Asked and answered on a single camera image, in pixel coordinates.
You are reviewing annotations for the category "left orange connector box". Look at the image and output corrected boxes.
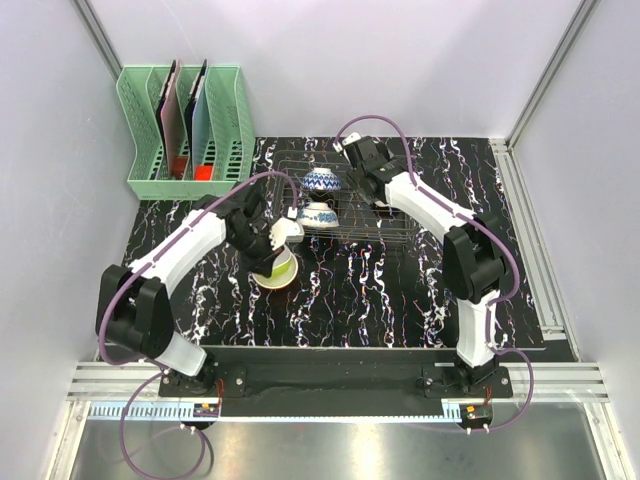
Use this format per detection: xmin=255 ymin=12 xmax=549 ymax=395
xmin=193 ymin=400 xmax=221 ymax=418

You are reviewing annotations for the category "green plastic file organizer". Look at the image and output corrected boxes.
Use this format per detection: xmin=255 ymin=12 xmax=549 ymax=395
xmin=116 ymin=62 xmax=255 ymax=200

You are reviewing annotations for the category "green patterned bowl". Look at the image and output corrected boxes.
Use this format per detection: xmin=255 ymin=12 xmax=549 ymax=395
xmin=251 ymin=247 xmax=298 ymax=290

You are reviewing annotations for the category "blue floral white bowl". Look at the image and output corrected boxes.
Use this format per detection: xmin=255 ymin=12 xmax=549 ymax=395
xmin=297 ymin=202 xmax=339 ymax=229

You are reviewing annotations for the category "purple cable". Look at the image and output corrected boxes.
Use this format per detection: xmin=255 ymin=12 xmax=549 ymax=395
xmin=96 ymin=170 xmax=304 ymax=477
xmin=333 ymin=114 xmax=535 ymax=431

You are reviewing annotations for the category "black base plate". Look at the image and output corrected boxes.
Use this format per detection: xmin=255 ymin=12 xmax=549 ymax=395
xmin=142 ymin=346 xmax=513 ymax=421

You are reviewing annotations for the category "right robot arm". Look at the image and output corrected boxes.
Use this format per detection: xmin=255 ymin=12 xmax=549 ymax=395
xmin=334 ymin=133 xmax=519 ymax=397

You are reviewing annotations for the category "blue zigzag pattern bowl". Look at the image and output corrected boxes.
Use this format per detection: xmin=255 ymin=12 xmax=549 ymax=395
xmin=302 ymin=167 xmax=342 ymax=192

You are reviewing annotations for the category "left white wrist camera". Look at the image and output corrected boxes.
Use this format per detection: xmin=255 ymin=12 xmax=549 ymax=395
xmin=269 ymin=207 xmax=305 ymax=251

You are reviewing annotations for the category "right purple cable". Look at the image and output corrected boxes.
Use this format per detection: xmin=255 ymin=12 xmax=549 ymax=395
xmin=333 ymin=114 xmax=535 ymax=431

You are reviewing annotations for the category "light blue board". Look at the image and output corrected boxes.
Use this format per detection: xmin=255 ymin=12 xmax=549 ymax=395
xmin=185 ymin=60 xmax=209 ymax=174

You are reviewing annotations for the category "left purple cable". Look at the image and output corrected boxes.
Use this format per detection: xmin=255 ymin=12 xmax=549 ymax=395
xmin=96 ymin=170 xmax=304 ymax=477

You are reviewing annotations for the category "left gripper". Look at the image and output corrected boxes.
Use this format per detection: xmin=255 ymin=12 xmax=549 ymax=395
xmin=228 ymin=224 xmax=285 ymax=277

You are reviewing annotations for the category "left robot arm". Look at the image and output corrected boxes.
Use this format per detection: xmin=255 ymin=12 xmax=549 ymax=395
xmin=95 ymin=188 xmax=302 ymax=396

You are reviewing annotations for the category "right orange connector box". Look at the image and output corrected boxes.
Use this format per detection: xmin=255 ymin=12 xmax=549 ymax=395
xmin=461 ymin=403 xmax=493 ymax=424

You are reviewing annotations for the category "wire dish rack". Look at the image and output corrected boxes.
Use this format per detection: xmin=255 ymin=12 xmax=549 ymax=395
xmin=272 ymin=150 xmax=420 ymax=244

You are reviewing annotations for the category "aluminium frame rail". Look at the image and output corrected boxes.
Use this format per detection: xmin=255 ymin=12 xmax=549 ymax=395
xmin=67 ymin=362 xmax=608 ymax=402

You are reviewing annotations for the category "dark red block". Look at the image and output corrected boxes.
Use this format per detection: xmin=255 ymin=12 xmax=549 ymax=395
xmin=171 ymin=155 xmax=189 ymax=180

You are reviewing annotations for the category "orange connector box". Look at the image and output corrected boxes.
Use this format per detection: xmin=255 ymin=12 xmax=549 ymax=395
xmin=461 ymin=403 xmax=493 ymax=424
xmin=193 ymin=400 xmax=221 ymax=418

